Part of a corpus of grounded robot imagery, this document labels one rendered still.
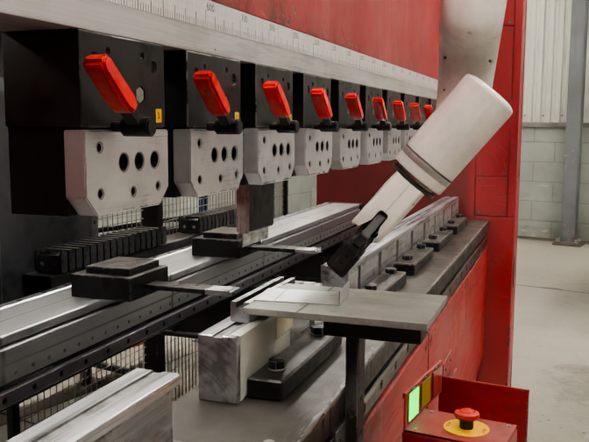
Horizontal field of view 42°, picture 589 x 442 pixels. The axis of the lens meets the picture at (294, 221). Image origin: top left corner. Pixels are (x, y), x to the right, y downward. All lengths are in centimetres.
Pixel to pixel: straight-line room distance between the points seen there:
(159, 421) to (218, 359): 21
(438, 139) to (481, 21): 16
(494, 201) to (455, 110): 220
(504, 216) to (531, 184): 568
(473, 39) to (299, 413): 55
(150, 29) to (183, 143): 14
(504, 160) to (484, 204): 20
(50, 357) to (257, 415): 31
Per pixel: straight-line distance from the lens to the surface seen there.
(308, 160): 126
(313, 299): 114
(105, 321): 126
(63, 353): 118
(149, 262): 128
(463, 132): 106
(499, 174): 324
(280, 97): 104
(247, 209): 112
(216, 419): 104
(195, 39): 90
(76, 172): 71
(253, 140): 106
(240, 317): 114
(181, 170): 88
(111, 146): 74
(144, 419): 87
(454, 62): 116
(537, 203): 892
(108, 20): 75
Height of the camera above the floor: 126
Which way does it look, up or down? 7 degrees down
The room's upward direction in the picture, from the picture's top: straight up
